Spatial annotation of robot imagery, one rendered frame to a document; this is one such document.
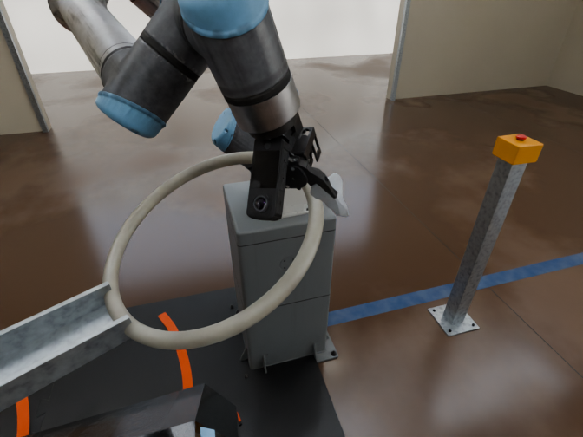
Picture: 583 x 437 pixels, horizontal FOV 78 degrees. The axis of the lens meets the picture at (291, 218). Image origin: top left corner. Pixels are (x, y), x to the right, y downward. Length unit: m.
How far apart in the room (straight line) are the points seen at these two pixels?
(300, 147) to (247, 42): 0.18
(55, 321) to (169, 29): 0.56
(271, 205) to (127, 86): 0.24
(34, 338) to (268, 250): 0.83
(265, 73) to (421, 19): 5.72
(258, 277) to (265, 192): 1.01
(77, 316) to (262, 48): 0.62
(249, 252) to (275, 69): 1.01
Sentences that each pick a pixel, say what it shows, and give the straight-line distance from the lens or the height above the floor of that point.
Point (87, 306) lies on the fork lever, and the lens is 0.82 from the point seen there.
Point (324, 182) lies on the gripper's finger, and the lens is 0.53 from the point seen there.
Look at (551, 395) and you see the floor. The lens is 2.23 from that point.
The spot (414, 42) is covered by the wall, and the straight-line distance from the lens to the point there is 6.13.
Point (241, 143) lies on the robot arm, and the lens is 1.29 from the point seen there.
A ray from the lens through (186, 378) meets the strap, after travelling 1.96.
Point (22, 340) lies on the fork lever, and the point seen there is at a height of 1.09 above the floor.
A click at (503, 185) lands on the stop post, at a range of 1.76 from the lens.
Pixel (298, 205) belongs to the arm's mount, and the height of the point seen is 0.89.
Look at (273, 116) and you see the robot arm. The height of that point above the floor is 1.49.
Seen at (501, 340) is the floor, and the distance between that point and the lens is 2.33.
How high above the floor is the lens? 1.63
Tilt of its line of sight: 34 degrees down
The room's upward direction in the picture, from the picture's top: straight up
